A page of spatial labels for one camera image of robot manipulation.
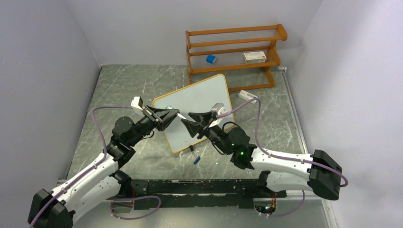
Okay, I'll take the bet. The white whiteboard eraser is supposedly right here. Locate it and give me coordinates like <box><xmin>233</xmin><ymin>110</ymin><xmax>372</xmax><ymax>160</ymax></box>
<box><xmin>238</xmin><ymin>90</ymin><xmax>258</xmax><ymax>104</ymax></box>

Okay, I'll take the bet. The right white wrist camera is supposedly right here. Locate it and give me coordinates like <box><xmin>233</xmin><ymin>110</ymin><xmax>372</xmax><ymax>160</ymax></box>
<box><xmin>208</xmin><ymin>103</ymin><xmax>226</xmax><ymax>128</ymax></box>

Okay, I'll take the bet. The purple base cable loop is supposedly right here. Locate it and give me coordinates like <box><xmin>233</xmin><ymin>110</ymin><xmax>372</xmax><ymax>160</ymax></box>
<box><xmin>110</xmin><ymin>195</ymin><xmax>162</xmax><ymax>220</ymax></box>

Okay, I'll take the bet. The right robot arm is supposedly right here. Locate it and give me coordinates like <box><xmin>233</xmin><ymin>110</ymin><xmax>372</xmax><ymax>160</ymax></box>
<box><xmin>181</xmin><ymin>112</ymin><xmax>344</xmax><ymax>200</ymax></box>

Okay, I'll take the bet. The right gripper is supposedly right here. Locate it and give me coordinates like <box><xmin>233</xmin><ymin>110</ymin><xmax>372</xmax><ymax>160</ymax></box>
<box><xmin>181</xmin><ymin>111</ymin><xmax>231</xmax><ymax>155</ymax></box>

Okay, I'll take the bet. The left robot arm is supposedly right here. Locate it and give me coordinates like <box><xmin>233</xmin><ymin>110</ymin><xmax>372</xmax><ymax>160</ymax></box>
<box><xmin>28</xmin><ymin>105</ymin><xmax>180</xmax><ymax>228</ymax></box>

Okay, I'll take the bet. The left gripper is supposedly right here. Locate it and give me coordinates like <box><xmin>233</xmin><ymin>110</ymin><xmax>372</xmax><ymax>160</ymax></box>
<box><xmin>128</xmin><ymin>104</ymin><xmax>180</xmax><ymax>146</ymax></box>

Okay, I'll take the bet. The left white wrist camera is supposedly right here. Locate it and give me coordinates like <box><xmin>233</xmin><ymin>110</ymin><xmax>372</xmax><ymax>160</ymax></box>
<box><xmin>131</xmin><ymin>96</ymin><xmax>144</xmax><ymax>115</ymax></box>

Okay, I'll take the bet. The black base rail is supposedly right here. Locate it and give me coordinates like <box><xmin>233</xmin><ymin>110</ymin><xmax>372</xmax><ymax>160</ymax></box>
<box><xmin>127</xmin><ymin>179</ymin><xmax>274</xmax><ymax>210</ymax></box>

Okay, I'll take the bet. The white blue whiteboard marker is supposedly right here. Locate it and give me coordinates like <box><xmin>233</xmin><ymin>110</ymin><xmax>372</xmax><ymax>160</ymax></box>
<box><xmin>166</xmin><ymin>106</ymin><xmax>187</xmax><ymax>120</ymax></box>

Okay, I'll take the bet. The white red cardboard box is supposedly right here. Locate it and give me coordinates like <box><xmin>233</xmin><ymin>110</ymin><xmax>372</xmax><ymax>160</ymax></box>
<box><xmin>243</xmin><ymin>51</ymin><xmax>267</xmax><ymax>64</ymax></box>

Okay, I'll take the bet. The orange wooden shelf rack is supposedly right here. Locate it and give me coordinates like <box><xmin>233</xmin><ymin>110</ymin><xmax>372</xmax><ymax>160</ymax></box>
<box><xmin>185</xmin><ymin>23</ymin><xmax>288</xmax><ymax>92</ymax></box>

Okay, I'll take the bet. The blue eraser block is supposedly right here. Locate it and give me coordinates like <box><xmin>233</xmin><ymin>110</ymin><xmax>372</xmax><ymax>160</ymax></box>
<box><xmin>206</xmin><ymin>55</ymin><xmax>218</xmax><ymax>65</ymax></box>

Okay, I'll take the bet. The yellow framed whiteboard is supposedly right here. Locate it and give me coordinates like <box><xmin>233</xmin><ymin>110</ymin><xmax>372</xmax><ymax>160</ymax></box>
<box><xmin>153</xmin><ymin>74</ymin><xmax>232</xmax><ymax>153</ymax></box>

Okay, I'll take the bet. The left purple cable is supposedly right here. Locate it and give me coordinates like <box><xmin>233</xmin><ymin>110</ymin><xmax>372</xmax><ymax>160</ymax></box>
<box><xmin>29</xmin><ymin>106</ymin><xmax>134</xmax><ymax>228</ymax></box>

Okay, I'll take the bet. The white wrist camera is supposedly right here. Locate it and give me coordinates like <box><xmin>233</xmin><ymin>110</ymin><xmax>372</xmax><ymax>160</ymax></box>
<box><xmin>208</xmin><ymin>103</ymin><xmax>226</xmax><ymax>128</ymax></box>
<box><xmin>131</xmin><ymin>96</ymin><xmax>144</xmax><ymax>115</ymax></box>

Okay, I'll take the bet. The blue marker cap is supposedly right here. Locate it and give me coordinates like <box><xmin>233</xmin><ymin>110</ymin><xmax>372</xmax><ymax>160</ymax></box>
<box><xmin>193</xmin><ymin>156</ymin><xmax>201</xmax><ymax>164</ymax></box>

